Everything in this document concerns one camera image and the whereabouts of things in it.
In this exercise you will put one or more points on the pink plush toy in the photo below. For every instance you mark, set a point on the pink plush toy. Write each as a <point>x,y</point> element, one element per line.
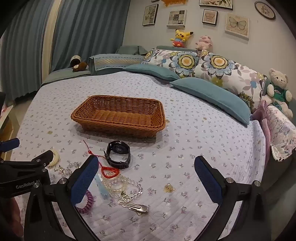
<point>204,42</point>

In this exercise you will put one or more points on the brown plush toy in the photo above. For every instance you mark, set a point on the brown plush toy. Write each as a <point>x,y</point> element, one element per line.
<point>79,66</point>

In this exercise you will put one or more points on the round wall plaque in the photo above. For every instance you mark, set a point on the round wall plaque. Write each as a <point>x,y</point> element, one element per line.
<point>265,9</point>

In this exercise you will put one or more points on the white wall picture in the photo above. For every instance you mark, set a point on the white wall picture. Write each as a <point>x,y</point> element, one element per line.
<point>177,17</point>

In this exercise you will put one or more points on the large teal pillow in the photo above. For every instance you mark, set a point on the large teal pillow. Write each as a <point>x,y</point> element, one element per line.
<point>208,92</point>

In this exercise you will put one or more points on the folded teal blanket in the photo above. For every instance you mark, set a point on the folded teal blanket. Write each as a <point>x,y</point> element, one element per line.
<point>111,61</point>

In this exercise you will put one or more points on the wooden bedside table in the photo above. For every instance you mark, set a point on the wooden bedside table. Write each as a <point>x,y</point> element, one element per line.
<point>7,129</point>

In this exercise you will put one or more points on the black framed picture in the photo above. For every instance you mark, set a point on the black framed picture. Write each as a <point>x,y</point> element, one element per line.
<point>150,14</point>

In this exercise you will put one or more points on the small teal pillow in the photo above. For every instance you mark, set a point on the small teal pillow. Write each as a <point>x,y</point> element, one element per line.
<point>150,70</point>

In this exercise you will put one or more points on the flower framed picture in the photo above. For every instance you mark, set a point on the flower framed picture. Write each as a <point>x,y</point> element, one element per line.
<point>216,3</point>

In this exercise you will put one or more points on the light blue hair clip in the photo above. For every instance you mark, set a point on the light blue hair clip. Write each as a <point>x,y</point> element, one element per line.
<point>101,187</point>

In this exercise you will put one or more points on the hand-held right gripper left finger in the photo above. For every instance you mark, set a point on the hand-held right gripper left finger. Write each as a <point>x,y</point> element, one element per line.
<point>84,179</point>

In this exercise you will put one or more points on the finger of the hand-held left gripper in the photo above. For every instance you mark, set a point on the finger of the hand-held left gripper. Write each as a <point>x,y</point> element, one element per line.
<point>45,157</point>
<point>10,144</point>

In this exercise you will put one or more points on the silver hair clip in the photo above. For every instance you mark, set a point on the silver hair clip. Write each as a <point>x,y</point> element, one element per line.
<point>136,206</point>

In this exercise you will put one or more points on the grey-green folded cloth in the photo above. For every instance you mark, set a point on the grey-green folded cloth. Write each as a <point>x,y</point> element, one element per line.
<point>129,49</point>

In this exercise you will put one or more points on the white teddy bear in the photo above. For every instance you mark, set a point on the white teddy bear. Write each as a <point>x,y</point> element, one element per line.
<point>278,81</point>

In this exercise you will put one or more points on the floral quilted bedspread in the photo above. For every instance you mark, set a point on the floral quilted bedspread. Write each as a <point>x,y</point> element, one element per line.
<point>196,139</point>

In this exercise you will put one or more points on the blue curtain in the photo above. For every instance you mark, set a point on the blue curtain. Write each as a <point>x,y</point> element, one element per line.
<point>20,58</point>
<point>92,30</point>

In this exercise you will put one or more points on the small dark framed picture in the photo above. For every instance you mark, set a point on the small dark framed picture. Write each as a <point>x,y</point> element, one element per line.
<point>210,17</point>

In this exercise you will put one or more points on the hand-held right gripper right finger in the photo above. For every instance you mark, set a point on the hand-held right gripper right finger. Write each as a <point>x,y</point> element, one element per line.
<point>208,180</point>

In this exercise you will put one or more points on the pink cushion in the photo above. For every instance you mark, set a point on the pink cushion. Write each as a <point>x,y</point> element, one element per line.
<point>261,111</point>

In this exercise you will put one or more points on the teal bench cushion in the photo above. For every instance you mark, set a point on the teal bench cushion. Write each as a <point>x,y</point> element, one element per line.
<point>60,75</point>

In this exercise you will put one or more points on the floral folded quilt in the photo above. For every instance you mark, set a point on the floral folded quilt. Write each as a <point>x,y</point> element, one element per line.
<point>282,129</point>

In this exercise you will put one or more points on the butterfly framed picture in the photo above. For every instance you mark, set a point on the butterfly framed picture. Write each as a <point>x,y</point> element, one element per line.
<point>237,25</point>

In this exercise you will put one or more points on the floral pillow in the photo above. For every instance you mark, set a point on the floral pillow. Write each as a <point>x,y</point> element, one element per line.
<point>219,62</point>
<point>185,60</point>

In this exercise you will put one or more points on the orange wall doily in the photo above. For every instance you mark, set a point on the orange wall doily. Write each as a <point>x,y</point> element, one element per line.
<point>172,2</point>

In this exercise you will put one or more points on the black wristwatch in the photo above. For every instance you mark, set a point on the black wristwatch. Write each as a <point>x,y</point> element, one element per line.
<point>116,163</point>

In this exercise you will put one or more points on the yellow plush toy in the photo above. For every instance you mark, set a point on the yellow plush toy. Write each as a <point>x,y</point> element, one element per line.
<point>179,38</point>

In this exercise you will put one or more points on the brown wicker basket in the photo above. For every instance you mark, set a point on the brown wicker basket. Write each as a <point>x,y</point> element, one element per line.
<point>104,129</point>

